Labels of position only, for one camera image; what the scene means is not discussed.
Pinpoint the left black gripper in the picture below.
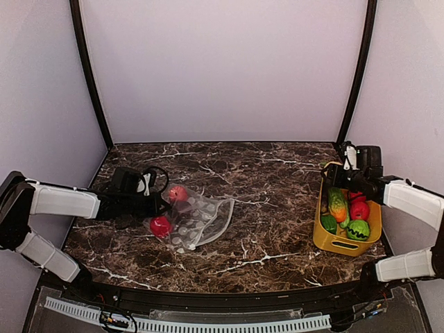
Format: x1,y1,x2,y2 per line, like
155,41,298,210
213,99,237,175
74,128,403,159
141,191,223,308
121,191,170,218

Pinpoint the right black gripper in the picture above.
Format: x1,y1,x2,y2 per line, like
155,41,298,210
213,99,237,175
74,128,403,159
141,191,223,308
321,162,367,191

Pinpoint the orange fake fruit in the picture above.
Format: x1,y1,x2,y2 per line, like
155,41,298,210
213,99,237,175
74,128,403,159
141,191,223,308
327,187,350,228

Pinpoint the clear polka dot zip bag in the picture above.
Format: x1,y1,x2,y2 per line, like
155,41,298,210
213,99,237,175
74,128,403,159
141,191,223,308
143,184,234,253

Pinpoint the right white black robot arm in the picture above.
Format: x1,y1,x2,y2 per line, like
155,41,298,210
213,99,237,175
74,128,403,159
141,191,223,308
312,142,443,301

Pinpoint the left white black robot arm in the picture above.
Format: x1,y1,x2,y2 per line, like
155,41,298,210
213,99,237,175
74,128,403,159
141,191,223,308
1,166,171,302

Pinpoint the red fake apple upper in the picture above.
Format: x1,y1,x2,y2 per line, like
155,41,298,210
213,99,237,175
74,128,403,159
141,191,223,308
348,191,367,204

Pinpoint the red fake apple in bag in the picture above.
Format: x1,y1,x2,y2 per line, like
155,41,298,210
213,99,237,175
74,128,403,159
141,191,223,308
149,216,173,239

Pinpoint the green fake watermelon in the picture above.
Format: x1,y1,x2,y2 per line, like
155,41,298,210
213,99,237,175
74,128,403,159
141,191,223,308
346,220,370,241

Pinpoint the pink red fake apple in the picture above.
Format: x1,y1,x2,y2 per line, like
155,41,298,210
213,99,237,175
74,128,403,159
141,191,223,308
168,185,189,203

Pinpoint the green fake bell pepper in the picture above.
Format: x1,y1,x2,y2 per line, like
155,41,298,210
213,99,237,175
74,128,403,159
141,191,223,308
321,214,337,234

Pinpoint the yellow plastic basket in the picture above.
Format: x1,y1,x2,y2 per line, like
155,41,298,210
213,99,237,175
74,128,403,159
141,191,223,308
313,162,382,257

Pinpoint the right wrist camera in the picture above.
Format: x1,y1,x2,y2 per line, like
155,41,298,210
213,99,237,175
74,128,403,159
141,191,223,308
341,141,358,171

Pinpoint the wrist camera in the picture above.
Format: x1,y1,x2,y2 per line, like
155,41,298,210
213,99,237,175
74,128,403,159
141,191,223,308
341,141,358,171
136,166,169,196

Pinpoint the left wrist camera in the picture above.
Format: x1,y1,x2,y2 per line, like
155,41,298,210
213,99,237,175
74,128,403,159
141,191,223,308
136,166,169,196

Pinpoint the black front rail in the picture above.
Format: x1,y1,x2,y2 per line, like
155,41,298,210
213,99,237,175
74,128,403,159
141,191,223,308
37,273,417,314

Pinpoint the white slotted cable duct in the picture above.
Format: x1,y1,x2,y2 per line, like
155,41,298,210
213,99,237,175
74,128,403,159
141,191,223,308
44,296,332,333

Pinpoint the left black frame post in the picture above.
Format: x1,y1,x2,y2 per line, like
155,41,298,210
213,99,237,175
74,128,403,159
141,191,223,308
69,0,114,150

